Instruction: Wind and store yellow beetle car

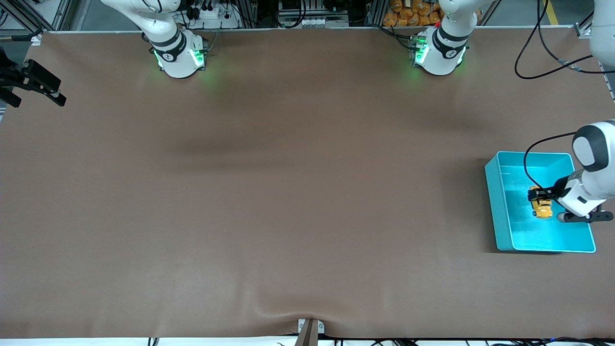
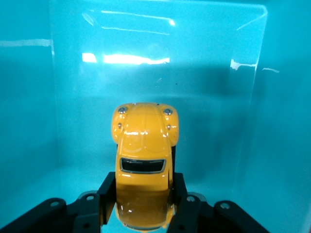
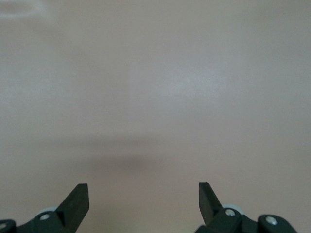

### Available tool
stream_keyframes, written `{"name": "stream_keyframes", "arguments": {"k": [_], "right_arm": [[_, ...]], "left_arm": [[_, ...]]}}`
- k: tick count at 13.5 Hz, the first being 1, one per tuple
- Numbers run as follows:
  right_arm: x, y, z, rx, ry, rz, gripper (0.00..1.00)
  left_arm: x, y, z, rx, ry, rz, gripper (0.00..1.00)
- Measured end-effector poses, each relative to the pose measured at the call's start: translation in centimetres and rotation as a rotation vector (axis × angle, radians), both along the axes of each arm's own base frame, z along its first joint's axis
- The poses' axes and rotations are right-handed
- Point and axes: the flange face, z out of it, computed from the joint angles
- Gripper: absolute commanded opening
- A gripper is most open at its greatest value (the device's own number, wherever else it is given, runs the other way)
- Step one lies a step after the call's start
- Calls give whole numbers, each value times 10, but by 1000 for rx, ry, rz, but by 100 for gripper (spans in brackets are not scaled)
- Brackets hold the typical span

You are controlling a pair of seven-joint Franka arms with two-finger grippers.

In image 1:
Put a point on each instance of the brown table mat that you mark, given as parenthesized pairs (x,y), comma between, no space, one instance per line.
(307,192)

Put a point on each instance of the teal plastic bin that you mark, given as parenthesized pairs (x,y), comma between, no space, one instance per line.
(528,235)

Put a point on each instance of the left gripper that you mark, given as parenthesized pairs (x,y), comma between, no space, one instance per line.
(548,194)

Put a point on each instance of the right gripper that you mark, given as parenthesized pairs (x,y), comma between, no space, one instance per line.
(23,78)

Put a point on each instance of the yellow toy beetle car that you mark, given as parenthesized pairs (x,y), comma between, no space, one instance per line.
(543,210)

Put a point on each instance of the white power strip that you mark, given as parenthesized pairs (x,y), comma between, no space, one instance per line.
(211,13)

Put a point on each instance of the metal table edge bracket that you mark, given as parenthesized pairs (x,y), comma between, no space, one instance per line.
(310,334)

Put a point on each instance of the orange packaged items heap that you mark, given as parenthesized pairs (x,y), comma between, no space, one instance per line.
(408,17)

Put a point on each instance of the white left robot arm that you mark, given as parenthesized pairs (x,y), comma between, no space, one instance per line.
(439,53)

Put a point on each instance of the aluminium corner bracket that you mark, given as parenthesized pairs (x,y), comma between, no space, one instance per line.
(36,39)
(584,31)

